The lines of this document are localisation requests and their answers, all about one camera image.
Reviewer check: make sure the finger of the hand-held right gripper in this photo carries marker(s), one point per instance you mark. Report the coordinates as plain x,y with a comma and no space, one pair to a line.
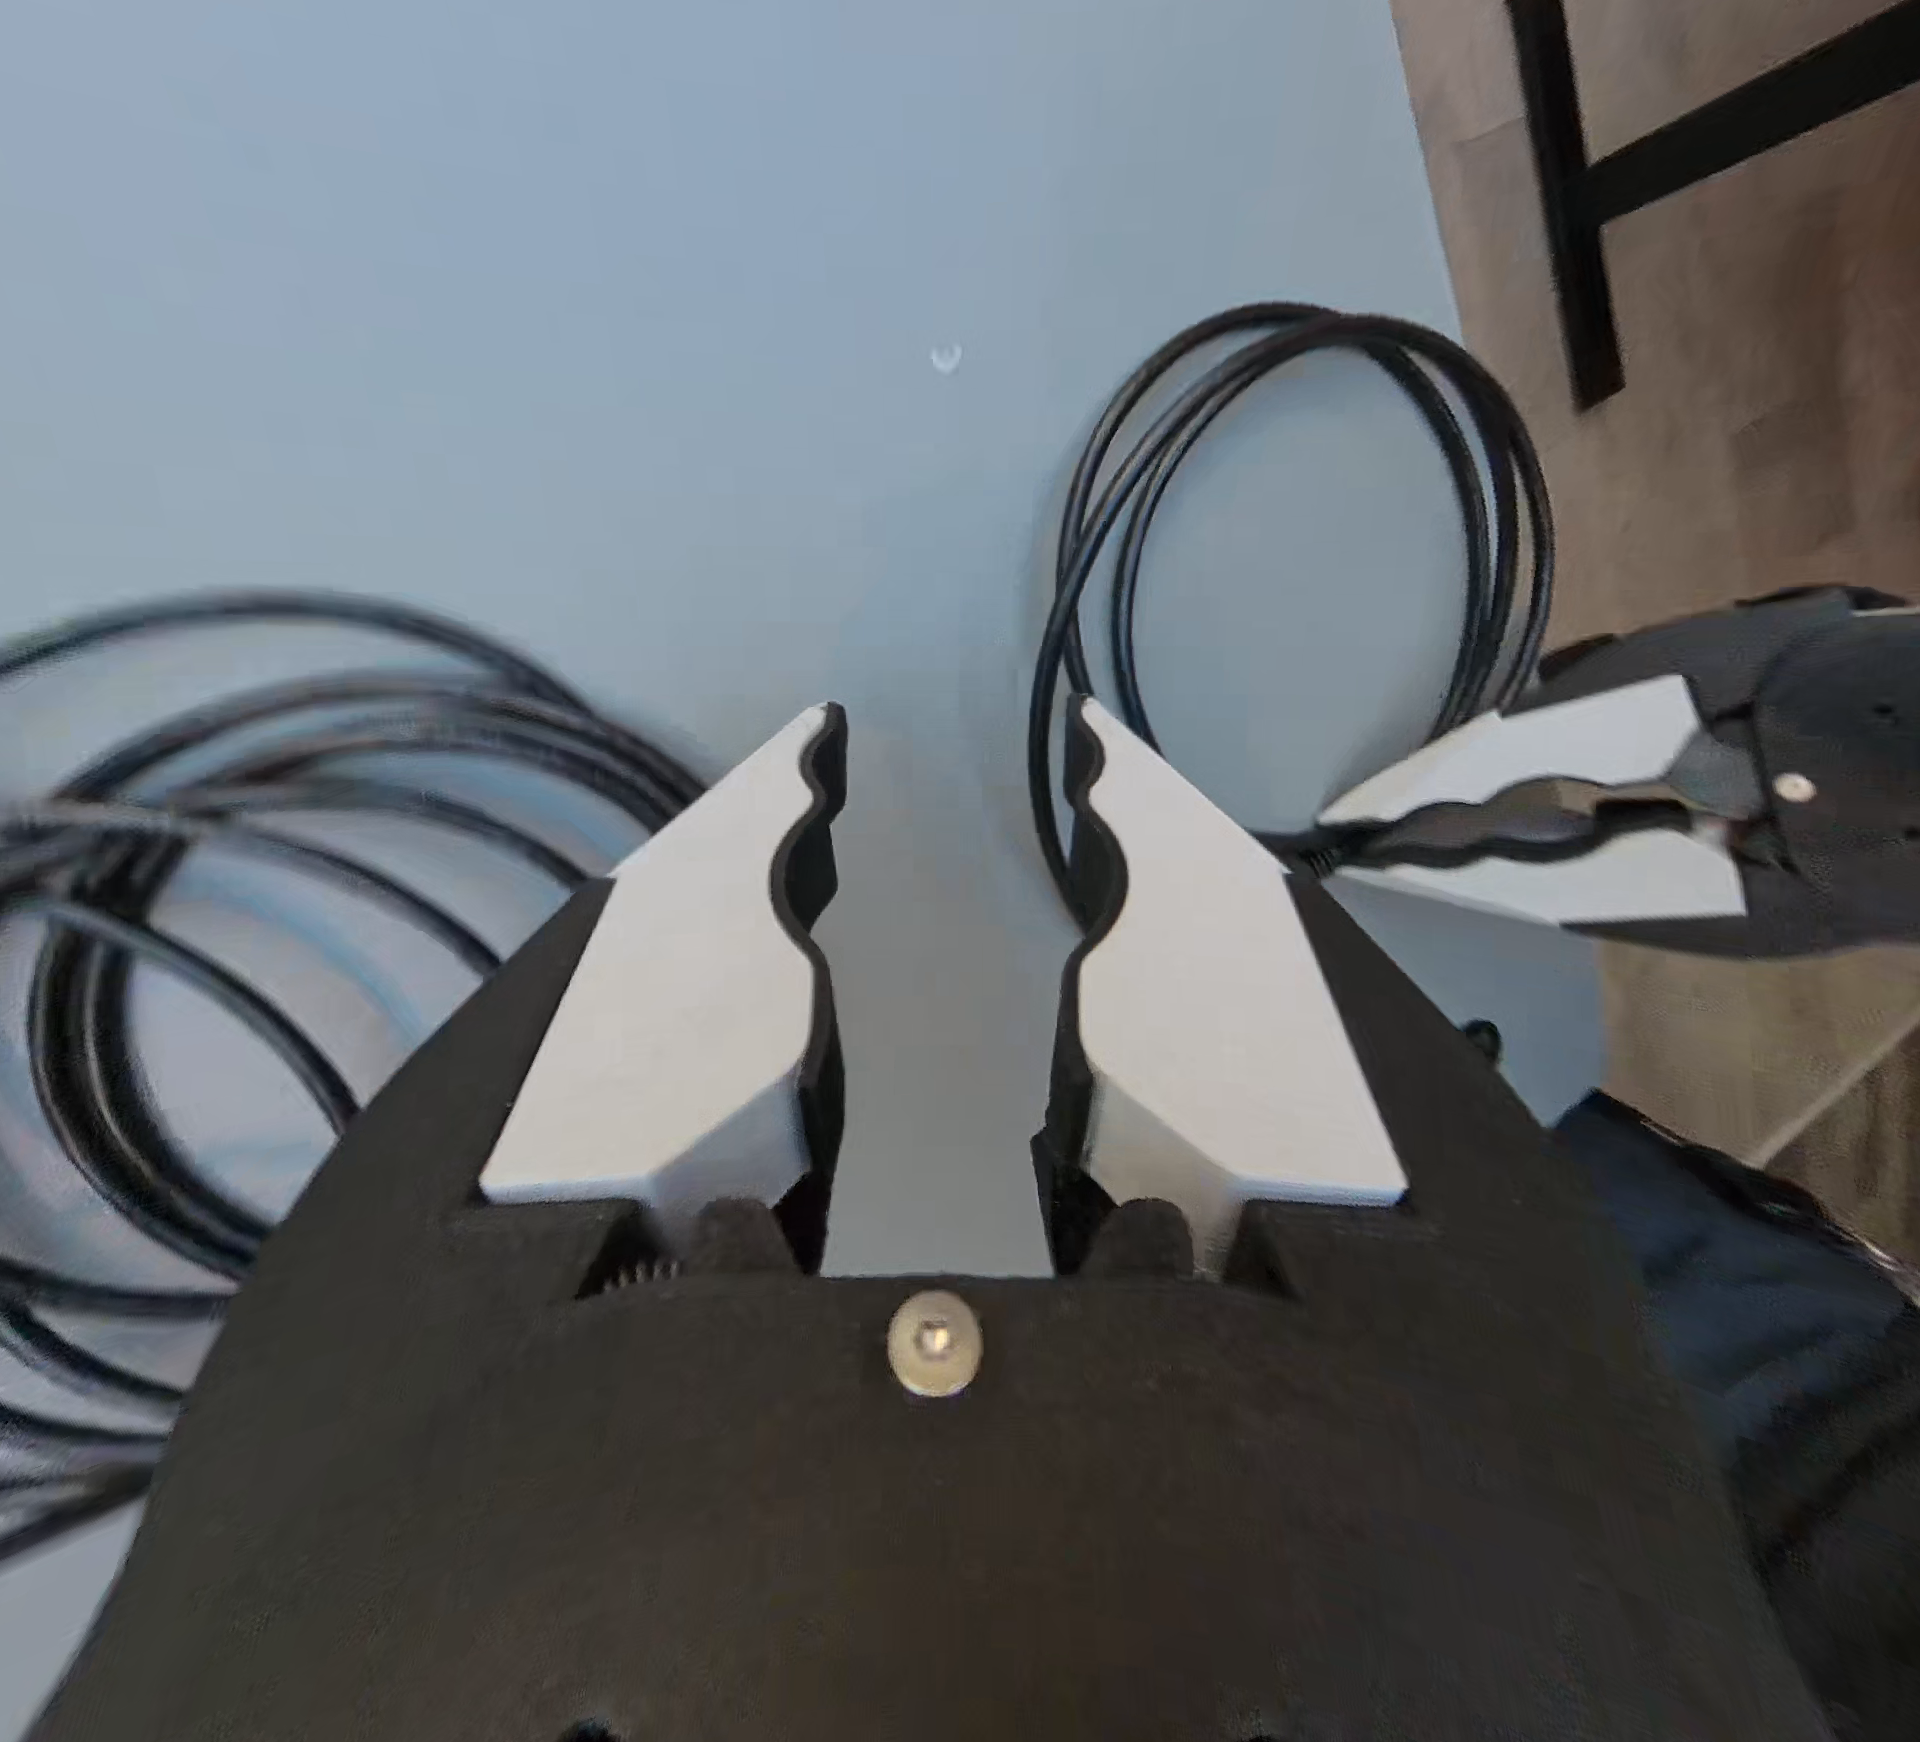
1560,745
1620,879

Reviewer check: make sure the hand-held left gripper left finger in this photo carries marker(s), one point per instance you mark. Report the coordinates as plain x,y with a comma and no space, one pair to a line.
675,1008

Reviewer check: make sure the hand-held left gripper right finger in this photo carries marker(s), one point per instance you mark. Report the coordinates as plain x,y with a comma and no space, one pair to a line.
1214,1023

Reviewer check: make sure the black metal desk foot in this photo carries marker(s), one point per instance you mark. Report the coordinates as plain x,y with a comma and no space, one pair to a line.
1576,198

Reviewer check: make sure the grey desk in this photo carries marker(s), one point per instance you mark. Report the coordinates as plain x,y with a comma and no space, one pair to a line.
451,198

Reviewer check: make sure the person's dark pants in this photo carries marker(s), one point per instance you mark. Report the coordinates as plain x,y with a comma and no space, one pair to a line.
1771,1323

